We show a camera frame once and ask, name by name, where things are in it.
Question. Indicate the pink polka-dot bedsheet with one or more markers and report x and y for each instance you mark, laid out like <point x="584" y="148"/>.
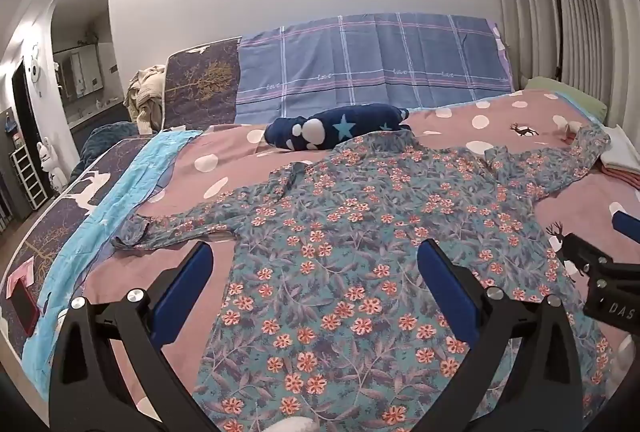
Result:
<point x="235" y="160"/>

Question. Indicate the white bear figure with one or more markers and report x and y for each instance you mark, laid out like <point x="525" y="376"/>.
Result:
<point x="52" y="165"/>

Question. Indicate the light blue blanket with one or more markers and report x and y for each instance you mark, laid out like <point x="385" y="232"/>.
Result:
<point x="125" y="192"/>

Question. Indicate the green pillow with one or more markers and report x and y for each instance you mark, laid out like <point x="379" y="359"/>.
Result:
<point x="570" y="95"/>

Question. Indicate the grey pleated curtain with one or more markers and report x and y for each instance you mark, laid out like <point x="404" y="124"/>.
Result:
<point x="590" y="2"/>

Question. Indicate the pile of beige clothes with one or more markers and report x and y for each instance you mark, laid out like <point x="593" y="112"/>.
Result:
<point x="146" y="97"/>

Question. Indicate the white wall clock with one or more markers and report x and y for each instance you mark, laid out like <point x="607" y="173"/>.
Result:
<point x="36" y="65"/>

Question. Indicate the red phone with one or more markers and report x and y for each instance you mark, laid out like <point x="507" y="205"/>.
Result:
<point x="24" y="307"/>

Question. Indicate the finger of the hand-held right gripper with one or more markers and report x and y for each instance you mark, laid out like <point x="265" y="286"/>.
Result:
<point x="622" y="223"/>
<point x="585" y="252"/>

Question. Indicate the white rack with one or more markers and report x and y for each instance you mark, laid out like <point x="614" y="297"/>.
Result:
<point x="30" y="177"/>

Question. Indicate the navy star-print pillow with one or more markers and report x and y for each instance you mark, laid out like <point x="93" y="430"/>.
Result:
<point x="372" y="120"/>

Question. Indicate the teal floral shirt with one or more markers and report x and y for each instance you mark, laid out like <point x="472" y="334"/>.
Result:
<point x="350" y="262"/>

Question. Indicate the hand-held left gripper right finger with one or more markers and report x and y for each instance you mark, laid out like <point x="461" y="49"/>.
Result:
<point x="447" y="284"/>

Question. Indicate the teal fuzzy blanket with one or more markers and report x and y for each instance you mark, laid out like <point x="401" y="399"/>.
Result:
<point x="107" y="140"/>

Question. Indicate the purple deer-print quilt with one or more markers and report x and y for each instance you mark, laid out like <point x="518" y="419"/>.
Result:
<point x="55" y="222"/>

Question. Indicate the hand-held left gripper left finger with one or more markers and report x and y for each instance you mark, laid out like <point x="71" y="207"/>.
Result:
<point x="184" y="284"/>

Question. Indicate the folded white clothes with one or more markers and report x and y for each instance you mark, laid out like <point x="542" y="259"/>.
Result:
<point x="622" y="152"/>

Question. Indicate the white wall cabinet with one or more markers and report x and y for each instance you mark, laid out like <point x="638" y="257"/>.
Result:
<point x="82" y="72"/>

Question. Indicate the blue plaid pillow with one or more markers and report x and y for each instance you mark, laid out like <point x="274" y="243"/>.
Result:
<point x="375" y="62"/>

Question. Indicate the pink paper pouch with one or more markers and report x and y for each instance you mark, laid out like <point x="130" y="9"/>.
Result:
<point x="20" y="272"/>

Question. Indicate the dark tree-print pillow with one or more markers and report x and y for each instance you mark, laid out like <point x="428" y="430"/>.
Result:
<point x="200" y="82"/>

